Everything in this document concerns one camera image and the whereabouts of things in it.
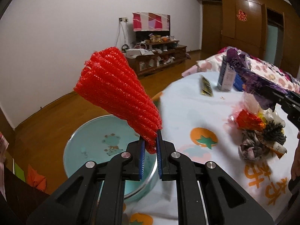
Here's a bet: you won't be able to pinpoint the purple wrapper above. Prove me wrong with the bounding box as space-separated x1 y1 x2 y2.
226 48 290 111

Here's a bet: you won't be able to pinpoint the clear plastic bag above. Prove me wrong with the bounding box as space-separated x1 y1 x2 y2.
228 92 264 123

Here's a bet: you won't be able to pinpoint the orange snack wrapper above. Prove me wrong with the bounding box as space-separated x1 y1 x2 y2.
235 109 266 132

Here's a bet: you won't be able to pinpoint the red foam net sleeve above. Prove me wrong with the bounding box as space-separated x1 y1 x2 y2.
74 47 162 154

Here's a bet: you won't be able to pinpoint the yellow printed plastic bag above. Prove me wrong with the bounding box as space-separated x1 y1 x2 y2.
257 109 286 128

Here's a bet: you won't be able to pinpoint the person's right hand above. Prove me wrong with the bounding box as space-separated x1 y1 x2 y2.
291 131 300 181

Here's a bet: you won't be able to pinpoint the white rolled paper tube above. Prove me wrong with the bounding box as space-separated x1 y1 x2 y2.
267 141 287 158

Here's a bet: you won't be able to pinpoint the light blue round basin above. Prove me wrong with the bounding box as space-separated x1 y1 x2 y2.
63 115 158 202

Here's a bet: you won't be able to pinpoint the tall grey white carton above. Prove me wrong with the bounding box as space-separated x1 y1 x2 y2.
217 55 236 92

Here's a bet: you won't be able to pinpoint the small dark snack packet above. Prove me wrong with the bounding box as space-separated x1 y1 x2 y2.
199 76 214 97

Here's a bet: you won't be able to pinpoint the heart-print white quilt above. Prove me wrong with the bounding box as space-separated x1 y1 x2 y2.
181 46 299 93

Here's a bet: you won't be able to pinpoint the white fruit-print tablecloth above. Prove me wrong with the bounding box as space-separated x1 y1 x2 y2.
121 71 300 225

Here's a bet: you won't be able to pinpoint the red double-happiness decal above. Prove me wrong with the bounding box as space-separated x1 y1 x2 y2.
236 9 247 22

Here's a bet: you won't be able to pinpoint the brown wooden wardrobe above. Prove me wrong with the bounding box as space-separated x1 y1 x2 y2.
199 0 299 77

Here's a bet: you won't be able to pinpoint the wooden tv cabinet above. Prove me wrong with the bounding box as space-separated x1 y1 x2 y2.
124 40 187 77

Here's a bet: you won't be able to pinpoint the television with pink cover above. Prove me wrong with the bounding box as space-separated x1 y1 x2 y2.
133 12 170 41

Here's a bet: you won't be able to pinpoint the wall power socket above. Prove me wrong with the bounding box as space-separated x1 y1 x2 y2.
119 17 128 22

